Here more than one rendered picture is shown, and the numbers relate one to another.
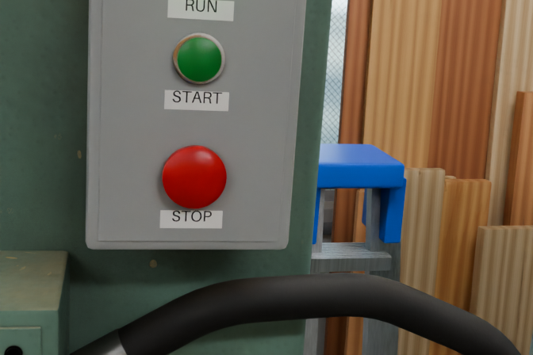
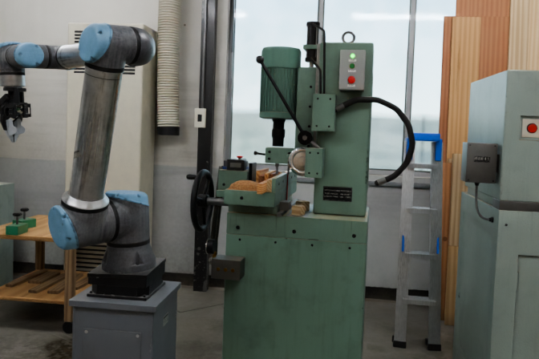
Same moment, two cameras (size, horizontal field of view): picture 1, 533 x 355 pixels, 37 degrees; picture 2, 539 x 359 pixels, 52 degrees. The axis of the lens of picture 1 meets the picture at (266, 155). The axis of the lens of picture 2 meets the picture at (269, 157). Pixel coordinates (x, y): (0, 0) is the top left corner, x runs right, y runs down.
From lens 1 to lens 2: 192 cm
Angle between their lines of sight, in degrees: 24
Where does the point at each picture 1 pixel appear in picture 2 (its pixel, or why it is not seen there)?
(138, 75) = (345, 68)
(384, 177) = (433, 137)
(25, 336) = (331, 97)
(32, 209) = (332, 90)
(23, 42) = (332, 67)
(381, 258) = (434, 165)
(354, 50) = (443, 112)
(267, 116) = (360, 72)
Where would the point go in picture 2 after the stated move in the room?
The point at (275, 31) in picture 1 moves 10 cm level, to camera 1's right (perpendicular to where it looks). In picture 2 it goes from (361, 62) to (386, 62)
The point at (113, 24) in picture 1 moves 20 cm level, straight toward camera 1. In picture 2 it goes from (342, 62) to (339, 55)
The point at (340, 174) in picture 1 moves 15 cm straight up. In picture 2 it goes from (418, 136) to (419, 108)
